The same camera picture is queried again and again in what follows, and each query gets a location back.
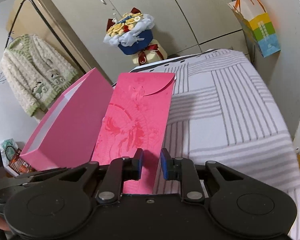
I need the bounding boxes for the pink storage box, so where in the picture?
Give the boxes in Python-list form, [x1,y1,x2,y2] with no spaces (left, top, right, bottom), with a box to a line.
[20,69,113,171]

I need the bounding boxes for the striped bed sheet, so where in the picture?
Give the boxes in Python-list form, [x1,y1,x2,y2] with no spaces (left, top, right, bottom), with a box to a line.
[134,49,300,239]

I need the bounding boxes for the cream knitted cardigan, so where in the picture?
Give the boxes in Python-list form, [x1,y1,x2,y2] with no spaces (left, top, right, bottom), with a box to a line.
[0,34,79,116]

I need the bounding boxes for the colourful paper gift bag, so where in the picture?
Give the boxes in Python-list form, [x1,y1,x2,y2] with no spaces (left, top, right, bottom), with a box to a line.
[228,0,281,57]

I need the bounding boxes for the beige wardrobe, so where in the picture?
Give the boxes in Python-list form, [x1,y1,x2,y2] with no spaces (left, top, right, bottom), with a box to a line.
[7,0,248,83]

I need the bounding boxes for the pink red envelope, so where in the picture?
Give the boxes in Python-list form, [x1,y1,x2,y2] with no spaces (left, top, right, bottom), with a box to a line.
[92,72,175,194]

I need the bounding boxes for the black clothes rack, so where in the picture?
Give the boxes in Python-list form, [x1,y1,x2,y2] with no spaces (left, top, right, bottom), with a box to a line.
[5,0,90,75]

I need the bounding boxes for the left hand pink nails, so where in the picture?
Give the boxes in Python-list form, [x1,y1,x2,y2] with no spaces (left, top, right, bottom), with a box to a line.
[0,217,10,231]

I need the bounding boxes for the flower bouquet blue wrap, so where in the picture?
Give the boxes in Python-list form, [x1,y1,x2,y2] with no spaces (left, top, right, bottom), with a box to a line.
[103,8,167,66]

